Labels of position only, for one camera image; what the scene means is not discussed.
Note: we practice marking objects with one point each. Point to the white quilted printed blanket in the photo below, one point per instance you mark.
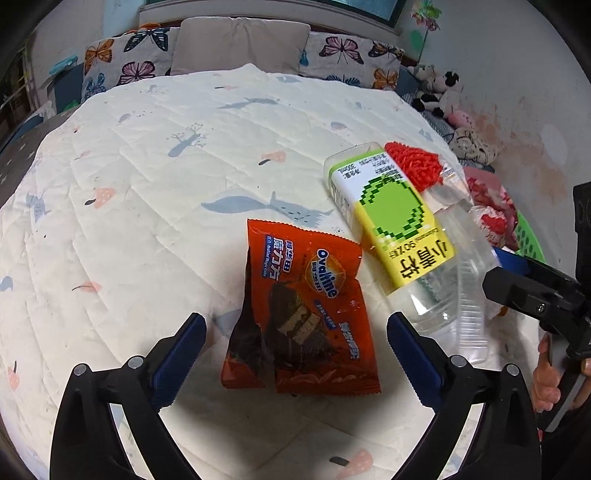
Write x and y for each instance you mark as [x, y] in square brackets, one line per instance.
[138, 207]

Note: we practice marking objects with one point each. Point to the clear bottle with yellow-green label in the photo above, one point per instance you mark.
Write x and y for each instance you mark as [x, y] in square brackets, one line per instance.
[397, 217]

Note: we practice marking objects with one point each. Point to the cluttered dark shelf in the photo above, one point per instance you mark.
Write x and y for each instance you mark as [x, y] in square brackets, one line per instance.
[16, 92]

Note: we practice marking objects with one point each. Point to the white black patterned cloth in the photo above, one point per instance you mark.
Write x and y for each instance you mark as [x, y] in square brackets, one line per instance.
[475, 143]

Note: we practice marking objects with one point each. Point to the butterfly print pillow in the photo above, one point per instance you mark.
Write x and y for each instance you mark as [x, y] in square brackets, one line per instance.
[346, 55]
[120, 60]

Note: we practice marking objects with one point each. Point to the red patterned clear wrapper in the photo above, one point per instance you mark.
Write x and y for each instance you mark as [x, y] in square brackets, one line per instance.
[415, 164]

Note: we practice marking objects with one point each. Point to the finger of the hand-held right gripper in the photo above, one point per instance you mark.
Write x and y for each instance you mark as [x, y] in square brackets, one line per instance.
[521, 290]

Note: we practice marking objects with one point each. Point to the beige pillow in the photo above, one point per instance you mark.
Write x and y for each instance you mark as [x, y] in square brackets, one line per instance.
[240, 44]

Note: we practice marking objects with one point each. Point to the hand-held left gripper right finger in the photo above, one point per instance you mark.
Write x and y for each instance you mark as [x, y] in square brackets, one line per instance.
[413, 360]

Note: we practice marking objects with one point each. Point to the black and white cow plush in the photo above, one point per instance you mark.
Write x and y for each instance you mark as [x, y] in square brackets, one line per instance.
[434, 87]

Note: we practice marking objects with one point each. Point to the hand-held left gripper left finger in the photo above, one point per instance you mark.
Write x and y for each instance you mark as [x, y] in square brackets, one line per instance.
[180, 355]

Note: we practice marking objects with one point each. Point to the pink plush toy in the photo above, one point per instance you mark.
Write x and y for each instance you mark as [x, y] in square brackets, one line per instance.
[459, 119]

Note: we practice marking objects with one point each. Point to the orange snack packet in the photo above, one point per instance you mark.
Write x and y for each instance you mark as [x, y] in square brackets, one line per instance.
[323, 286]

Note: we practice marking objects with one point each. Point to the person's right hand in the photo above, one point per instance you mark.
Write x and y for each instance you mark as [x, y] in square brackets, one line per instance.
[545, 383]

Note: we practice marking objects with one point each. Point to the green paper wall decoration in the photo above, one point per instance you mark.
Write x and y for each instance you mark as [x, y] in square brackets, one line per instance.
[422, 27]

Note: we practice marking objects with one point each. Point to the green plastic mesh basket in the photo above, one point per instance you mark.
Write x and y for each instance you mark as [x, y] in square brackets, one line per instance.
[531, 240]

